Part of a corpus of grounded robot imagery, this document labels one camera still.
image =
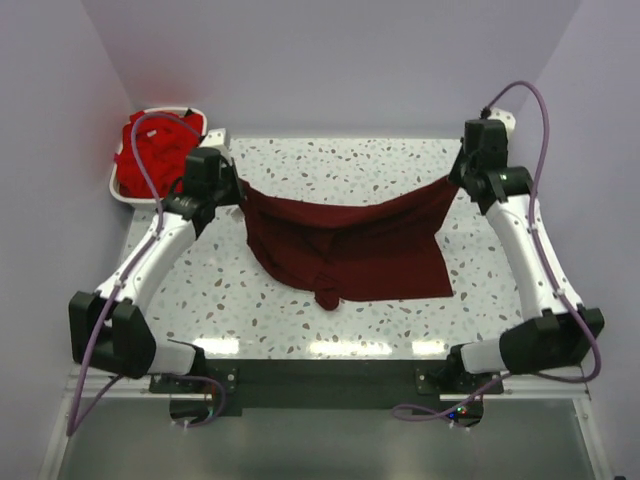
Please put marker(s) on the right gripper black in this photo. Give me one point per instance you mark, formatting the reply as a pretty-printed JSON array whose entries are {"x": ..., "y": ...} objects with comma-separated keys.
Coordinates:
[{"x": 461, "y": 170}]

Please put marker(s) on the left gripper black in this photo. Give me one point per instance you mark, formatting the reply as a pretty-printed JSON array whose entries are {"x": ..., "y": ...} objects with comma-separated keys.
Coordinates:
[{"x": 232, "y": 185}]

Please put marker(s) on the dark red t shirt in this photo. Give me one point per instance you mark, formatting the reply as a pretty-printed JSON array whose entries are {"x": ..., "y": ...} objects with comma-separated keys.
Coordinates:
[{"x": 385, "y": 251}]

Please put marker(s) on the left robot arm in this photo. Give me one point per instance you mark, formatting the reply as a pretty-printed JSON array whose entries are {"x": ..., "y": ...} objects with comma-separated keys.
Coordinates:
[{"x": 109, "y": 329}]

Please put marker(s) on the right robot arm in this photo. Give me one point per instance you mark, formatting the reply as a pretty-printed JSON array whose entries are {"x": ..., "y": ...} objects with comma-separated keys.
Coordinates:
[{"x": 557, "y": 330}]

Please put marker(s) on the bright red t shirt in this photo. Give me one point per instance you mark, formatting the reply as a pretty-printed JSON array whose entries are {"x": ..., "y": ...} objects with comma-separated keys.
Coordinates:
[{"x": 155, "y": 155}]

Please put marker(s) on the white plastic laundry basket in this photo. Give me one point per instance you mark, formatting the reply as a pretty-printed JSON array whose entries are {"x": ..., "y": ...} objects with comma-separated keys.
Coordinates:
[{"x": 122, "y": 192}]

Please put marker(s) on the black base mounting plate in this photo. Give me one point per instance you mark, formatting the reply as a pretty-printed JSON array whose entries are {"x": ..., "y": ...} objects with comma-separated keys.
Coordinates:
[{"x": 231, "y": 387}]

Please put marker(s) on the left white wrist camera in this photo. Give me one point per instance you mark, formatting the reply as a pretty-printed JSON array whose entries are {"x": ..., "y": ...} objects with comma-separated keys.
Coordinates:
[{"x": 215, "y": 138}]

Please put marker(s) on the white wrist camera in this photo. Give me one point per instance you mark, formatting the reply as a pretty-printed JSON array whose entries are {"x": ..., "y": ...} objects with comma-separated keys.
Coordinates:
[
  {"x": 215, "y": 138},
  {"x": 504, "y": 116}
]

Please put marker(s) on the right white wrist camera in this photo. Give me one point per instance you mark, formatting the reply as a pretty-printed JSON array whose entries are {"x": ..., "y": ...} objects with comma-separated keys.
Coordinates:
[{"x": 504, "y": 116}]

